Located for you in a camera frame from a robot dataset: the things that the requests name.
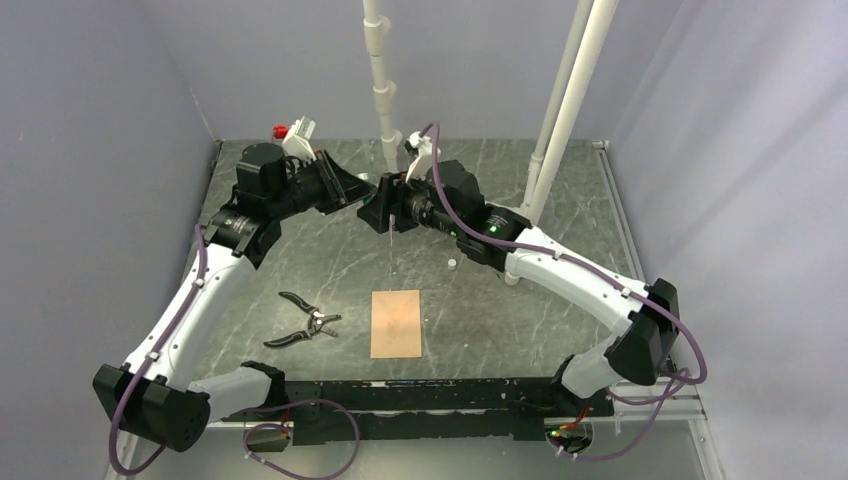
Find tan envelope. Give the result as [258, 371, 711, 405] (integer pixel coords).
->
[370, 290, 422, 359]

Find white PVC pipe frame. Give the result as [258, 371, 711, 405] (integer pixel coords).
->
[361, 0, 621, 287]

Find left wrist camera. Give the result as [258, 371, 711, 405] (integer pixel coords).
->
[271, 116, 316, 161]

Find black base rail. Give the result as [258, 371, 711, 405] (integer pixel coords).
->
[226, 374, 614, 446]

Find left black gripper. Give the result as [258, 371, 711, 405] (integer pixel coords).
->
[269, 149, 376, 221]

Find black pliers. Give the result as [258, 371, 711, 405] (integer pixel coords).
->
[262, 291, 343, 350]

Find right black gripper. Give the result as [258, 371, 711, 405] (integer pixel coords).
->
[357, 166, 462, 239]

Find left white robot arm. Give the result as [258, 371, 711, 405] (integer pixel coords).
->
[93, 143, 376, 459]

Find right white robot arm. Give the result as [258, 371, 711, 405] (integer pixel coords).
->
[357, 160, 679, 415]

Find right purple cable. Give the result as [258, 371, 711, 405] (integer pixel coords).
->
[417, 121, 709, 464]

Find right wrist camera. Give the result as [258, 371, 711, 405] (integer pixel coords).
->
[403, 125, 441, 184]

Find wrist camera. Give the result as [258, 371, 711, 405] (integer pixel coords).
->
[271, 116, 316, 161]
[403, 125, 441, 184]

